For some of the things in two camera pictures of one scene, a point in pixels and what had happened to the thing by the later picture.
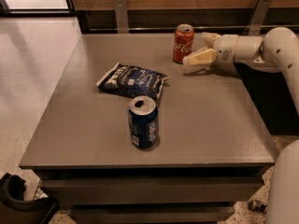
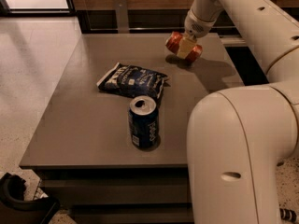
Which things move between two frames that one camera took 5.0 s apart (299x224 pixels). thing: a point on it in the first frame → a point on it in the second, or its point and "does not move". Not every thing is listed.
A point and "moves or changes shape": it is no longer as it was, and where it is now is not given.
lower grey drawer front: x=150 y=214 does not move
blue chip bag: x=134 y=80 does not move
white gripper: x=226 y=48 → x=196 y=26
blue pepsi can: x=144 y=121 does not move
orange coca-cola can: x=183 y=42 moves or changes shape
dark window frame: x=69 y=11 does not move
